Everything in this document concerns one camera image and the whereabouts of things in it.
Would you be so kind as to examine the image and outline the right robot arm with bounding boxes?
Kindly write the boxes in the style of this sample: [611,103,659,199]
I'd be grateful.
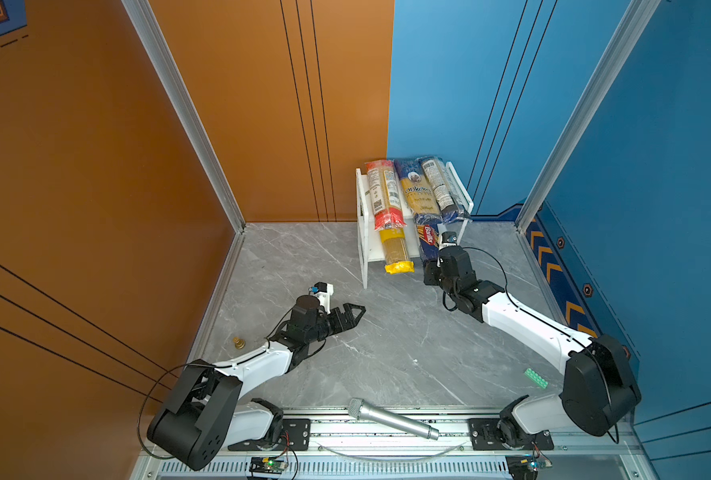
[425,244,643,449]

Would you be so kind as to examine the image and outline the blue Barilla spaghetti box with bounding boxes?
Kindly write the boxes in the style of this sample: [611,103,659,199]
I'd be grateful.
[415,224,439,264]

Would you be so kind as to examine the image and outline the green lego brick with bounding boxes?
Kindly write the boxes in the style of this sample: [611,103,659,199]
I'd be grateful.
[523,368,549,389]

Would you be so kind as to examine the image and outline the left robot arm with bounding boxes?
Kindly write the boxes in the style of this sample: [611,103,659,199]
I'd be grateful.
[138,288,367,471]

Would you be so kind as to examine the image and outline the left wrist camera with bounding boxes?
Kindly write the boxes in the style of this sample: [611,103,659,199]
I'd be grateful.
[309,282,334,314]

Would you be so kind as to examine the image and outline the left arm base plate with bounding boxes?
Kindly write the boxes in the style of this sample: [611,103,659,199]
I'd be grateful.
[228,418,312,453]

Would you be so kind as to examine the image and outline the aluminium front rail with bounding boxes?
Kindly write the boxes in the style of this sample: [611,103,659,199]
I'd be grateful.
[132,407,658,479]

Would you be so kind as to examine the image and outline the silver microphone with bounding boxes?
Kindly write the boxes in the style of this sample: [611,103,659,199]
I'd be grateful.
[348,398,441,440]

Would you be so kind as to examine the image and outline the white two-tier metal shelf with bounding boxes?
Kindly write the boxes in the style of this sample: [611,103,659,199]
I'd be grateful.
[355,161,473,288]

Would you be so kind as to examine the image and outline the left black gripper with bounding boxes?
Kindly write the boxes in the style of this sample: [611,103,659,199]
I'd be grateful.
[304,304,365,347]

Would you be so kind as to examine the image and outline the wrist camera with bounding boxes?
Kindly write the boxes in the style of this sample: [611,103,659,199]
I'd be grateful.
[309,282,334,314]
[439,231,459,250]

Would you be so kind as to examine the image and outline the blue yellow spaghetti bag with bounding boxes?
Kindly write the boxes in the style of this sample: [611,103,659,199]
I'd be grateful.
[393,159,441,225]

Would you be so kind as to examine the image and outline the right circuit board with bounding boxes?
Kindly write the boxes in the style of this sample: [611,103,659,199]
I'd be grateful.
[505,457,539,480]

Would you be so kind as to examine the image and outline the red spaghetti bag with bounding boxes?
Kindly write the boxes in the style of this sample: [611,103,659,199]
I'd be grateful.
[367,160,405,230]

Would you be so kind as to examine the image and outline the clear label spaghetti bag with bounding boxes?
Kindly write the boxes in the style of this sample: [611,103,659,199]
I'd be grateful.
[419,156,469,223]

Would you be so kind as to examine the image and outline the left green circuit board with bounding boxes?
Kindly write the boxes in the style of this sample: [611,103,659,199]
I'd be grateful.
[248,457,291,479]

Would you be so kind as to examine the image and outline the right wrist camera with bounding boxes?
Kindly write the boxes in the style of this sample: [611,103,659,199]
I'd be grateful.
[439,231,459,250]

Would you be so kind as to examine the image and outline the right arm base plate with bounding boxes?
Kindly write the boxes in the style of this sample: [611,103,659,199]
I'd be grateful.
[467,418,555,451]

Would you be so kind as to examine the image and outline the small brass bell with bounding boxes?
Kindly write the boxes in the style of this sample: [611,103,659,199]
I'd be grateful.
[233,336,246,350]

